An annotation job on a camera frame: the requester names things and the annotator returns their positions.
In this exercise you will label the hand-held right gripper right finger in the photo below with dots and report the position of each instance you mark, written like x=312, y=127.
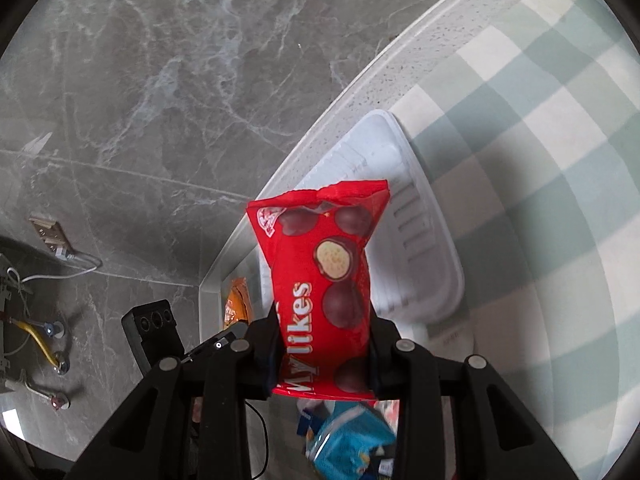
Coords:
x=384, y=360

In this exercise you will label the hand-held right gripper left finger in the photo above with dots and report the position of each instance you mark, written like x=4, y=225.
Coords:
x=264, y=355

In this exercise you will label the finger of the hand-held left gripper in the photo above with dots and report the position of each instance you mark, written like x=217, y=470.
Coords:
x=207, y=349

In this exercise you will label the red chocolate ball snack packet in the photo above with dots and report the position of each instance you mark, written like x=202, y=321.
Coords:
x=310, y=310

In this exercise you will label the blue bread snack packet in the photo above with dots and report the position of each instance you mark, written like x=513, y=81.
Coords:
x=307, y=422

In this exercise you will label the white plastic tray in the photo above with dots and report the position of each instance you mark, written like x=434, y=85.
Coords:
x=380, y=150

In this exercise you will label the orange snack packet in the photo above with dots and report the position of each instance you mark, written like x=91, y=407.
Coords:
x=237, y=305

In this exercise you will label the teal snack packet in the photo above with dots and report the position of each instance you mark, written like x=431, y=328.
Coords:
x=350, y=442

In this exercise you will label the metal valve blue mark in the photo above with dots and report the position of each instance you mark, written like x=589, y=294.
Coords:
x=51, y=330

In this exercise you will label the metal valve red mark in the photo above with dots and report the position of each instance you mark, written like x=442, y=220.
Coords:
x=57, y=402

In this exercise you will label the wall socket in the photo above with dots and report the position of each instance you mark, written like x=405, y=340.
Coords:
x=47, y=234

